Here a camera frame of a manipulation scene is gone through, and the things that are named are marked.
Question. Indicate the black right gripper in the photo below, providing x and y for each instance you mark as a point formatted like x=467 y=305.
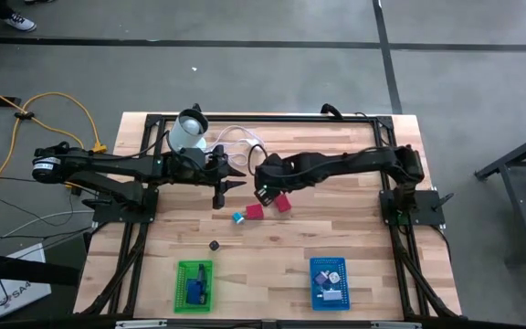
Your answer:
x=276 y=176

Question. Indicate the teal and white charger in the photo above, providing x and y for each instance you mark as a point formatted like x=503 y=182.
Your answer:
x=238 y=218

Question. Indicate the black flat beam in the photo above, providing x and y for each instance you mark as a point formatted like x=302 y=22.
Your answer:
x=25 y=272

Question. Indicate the green plastic basket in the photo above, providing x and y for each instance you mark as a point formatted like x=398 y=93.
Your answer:
x=181 y=274

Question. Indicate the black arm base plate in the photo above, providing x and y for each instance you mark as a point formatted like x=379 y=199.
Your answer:
x=427 y=212
x=103 y=215

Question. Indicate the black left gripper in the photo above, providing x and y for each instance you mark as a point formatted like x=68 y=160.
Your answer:
x=194 y=171

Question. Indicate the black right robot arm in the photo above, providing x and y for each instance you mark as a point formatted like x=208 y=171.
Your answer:
x=359 y=160

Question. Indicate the blue plastic basket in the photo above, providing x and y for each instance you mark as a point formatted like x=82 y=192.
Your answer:
x=343 y=306

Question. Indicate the silver metal bracket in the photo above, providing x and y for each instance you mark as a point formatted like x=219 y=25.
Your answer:
x=140 y=324
x=395 y=325

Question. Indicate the red charger block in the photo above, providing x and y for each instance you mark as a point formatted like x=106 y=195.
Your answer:
x=283 y=203
x=254 y=212

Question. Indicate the black aluminium table frame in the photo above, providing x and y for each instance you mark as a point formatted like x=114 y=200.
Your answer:
x=290 y=119

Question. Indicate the white printed box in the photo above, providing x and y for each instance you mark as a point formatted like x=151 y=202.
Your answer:
x=21 y=292

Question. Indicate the white charger with black top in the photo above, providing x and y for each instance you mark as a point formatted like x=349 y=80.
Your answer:
x=214 y=246

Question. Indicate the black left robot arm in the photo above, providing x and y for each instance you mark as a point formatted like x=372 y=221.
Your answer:
x=108 y=166

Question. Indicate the person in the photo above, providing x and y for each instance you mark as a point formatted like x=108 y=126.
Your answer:
x=18 y=22

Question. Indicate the bright blue charger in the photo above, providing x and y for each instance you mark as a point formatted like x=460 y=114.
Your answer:
x=193 y=292

